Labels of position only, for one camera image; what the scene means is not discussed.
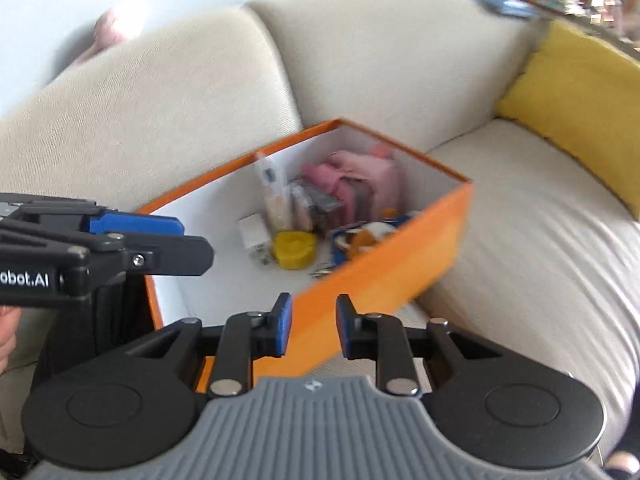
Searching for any white power adapter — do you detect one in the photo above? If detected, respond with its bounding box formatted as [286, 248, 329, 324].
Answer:
[238, 214, 271, 266]

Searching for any yellow tape measure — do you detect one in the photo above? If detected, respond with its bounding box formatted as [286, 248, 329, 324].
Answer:
[271, 231, 318, 271]

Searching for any brown plush toy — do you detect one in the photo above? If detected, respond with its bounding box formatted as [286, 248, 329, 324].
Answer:
[330, 213, 417, 264]

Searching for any dark photo card box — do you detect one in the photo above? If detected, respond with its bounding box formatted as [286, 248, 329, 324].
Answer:
[290, 179, 346, 237]

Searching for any person's left hand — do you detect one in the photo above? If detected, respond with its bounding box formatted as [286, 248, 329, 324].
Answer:
[0, 306, 22, 374]

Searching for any beige sofa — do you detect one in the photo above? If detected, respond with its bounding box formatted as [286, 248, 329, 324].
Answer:
[1, 0, 639, 453]

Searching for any orange cardboard box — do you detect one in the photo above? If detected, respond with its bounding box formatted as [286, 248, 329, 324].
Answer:
[141, 118, 473, 379]

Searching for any yellow cushion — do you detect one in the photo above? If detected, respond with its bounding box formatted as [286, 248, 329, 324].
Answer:
[496, 21, 639, 219]

